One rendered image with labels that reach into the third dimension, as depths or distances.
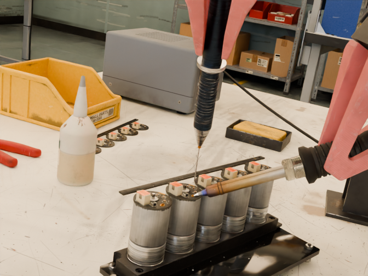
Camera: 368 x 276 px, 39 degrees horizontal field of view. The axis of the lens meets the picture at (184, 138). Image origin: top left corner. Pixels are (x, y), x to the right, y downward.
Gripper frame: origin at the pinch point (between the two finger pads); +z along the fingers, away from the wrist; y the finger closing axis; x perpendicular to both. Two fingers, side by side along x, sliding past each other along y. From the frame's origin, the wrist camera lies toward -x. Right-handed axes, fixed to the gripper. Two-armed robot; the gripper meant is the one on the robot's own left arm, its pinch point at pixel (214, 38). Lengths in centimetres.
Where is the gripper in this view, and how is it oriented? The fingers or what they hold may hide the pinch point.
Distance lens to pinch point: 27.8
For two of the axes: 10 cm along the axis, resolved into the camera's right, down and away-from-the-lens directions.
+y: -9.8, -1.7, 0.7
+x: -1.6, 5.8, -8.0
